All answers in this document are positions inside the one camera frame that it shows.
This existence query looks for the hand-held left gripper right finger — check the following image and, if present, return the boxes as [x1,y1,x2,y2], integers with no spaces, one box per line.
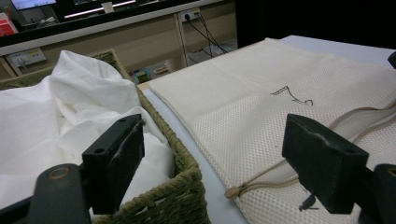
[281,113,370,216]

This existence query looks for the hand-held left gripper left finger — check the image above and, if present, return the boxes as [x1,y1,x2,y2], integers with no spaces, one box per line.
[82,113,146,216]

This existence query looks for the white cloth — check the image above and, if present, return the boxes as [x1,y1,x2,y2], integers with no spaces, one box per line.
[0,49,176,218]

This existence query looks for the green woven basket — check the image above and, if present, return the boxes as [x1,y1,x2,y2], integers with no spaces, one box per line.
[0,48,212,224]

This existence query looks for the cream mesh laundry bag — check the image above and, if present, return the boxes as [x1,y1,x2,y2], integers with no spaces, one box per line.
[148,36,396,224]

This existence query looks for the small clutter under desk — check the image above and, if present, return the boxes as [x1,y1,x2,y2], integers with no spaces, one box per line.
[130,63,171,84]

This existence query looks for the beige wooden desk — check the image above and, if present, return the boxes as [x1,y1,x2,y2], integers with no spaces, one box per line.
[0,0,238,82]

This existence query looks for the white socket panel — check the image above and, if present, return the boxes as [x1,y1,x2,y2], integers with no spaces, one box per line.
[5,47,48,68]

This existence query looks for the black curtain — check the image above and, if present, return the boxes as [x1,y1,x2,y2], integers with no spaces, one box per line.
[234,0,396,50]

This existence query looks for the red box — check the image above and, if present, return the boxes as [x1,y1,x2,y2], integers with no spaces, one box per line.
[0,12,19,37]

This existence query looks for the computer monitor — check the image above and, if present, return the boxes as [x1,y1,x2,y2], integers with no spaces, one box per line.
[10,0,58,11]

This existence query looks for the black power cables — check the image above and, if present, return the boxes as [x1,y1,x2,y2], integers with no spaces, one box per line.
[186,12,229,60]

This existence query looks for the white wall socket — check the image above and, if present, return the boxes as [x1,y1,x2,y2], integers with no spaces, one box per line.
[179,7,201,22]

